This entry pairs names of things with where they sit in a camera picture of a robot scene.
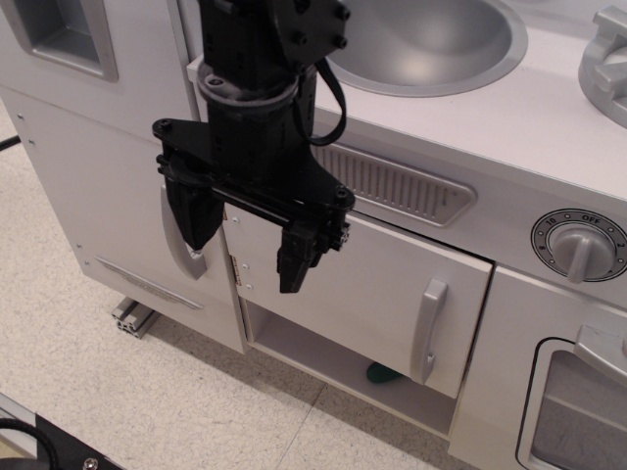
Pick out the silver faucet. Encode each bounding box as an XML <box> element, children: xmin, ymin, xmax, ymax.
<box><xmin>578</xmin><ymin>6</ymin><xmax>626</xmax><ymax>127</ymax></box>

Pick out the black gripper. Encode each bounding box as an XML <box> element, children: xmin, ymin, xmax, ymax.
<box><xmin>152</xmin><ymin>94</ymin><xmax>355</xmax><ymax>294</ymax></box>

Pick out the silver sink bowl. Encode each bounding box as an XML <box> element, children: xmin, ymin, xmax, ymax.
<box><xmin>328</xmin><ymin>0</ymin><xmax>528</xmax><ymax>98</ymax></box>

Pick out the silver oven door handle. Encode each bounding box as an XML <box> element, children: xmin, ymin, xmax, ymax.
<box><xmin>573</xmin><ymin>325</ymin><xmax>626</xmax><ymax>385</ymax></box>

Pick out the grey timer knob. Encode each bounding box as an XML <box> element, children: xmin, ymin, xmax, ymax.
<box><xmin>531</xmin><ymin>209</ymin><xmax>626</xmax><ymax>284</ymax></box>

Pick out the green object in cabinet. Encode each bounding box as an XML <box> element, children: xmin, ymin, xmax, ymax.
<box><xmin>366</xmin><ymin>362</ymin><xmax>402</xmax><ymax>384</ymax></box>

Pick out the silver fridge door handle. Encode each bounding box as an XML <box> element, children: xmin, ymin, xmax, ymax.
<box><xmin>161</xmin><ymin>186</ymin><xmax>207</xmax><ymax>280</ymax></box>

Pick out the silver cabinet door handle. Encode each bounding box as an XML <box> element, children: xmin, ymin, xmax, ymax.
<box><xmin>410</xmin><ymin>278</ymin><xmax>448</xmax><ymax>385</ymax></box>

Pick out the aluminium extrusion rail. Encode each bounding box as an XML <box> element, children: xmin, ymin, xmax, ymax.
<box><xmin>112</xmin><ymin>298</ymin><xmax>160</xmax><ymax>339</ymax></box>

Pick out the white toy kitchen body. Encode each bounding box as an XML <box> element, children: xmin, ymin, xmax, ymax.
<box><xmin>227</xmin><ymin>1</ymin><xmax>626</xmax><ymax>469</ymax></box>

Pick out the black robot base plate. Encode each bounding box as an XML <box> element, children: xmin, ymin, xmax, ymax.
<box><xmin>0</xmin><ymin>391</ymin><xmax>133</xmax><ymax>470</ymax></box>

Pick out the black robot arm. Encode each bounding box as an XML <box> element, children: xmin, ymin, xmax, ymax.
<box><xmin>153</xmin><ymin>1</ymin><xmax>355</xmax><ymax>294</ymax></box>

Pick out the white cabinet door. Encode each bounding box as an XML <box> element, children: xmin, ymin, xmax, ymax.
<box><xmin>223</xmin><ymin>205</ymin><xmax>493</xmax><ymax>398</ymax></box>

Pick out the silver vent grille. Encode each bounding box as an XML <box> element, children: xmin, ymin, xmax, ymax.
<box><xmin>313</xmin><ymin>145</ymin><xmax>477</xmax><ymax>227</ymax></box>

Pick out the oven door with window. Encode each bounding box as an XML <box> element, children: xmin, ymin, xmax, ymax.
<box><xmin>516</xmin><ymin>338</ymin><xmax>626</xmax><ymax>469</ymax></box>

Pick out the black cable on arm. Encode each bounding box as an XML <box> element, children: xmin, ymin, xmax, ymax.
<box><xmin>309</xmin><ymin>57</ymin><xmax>348</xmax><ymax>147</ymax></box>

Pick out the white toy fridge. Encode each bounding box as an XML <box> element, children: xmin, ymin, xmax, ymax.
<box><xmin>1</xmin><ymin>1</ymin><xmax>247</xmax><ymax>352</ymax></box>

